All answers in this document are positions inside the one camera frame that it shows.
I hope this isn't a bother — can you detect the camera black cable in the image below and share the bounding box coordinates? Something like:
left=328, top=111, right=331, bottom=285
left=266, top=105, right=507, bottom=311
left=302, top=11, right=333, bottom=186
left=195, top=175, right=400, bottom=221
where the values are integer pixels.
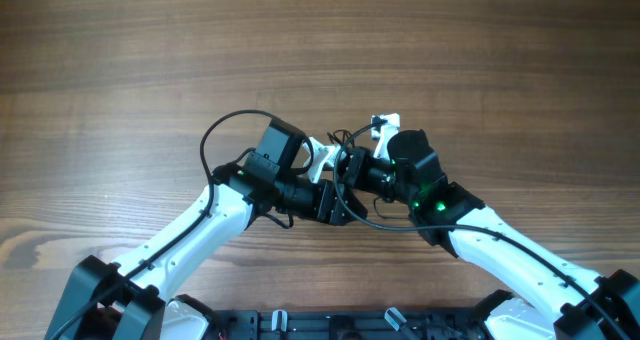
left=47, top=109, right=316, bottom=340
left=331, top=119, right=631, bottom=340

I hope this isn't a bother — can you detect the left camera black cable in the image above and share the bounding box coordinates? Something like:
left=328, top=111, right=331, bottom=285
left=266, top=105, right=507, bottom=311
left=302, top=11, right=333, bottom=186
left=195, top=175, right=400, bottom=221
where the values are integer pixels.
left=47, top=109, right=316, bottom=340

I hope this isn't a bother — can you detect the black USB cable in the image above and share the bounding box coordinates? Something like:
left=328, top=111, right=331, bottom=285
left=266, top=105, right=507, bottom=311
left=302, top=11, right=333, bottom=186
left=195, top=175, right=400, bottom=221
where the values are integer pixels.
left=326, top=128, right=357, bottom=149

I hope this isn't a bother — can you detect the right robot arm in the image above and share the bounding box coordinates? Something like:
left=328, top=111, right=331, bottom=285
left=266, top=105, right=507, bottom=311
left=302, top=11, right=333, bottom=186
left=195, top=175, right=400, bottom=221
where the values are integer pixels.
left=332, top=124, right=639, bottom=339

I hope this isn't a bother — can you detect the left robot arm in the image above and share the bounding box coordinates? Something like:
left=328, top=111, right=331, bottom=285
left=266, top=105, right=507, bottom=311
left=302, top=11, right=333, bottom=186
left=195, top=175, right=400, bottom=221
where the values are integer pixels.
left=46, top=116, right=367, bottom=339

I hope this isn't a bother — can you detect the right camera black cable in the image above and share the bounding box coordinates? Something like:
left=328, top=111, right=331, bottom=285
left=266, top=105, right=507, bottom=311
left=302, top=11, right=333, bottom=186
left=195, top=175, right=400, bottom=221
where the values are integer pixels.
left=331, top=119, right=631, bottom=340

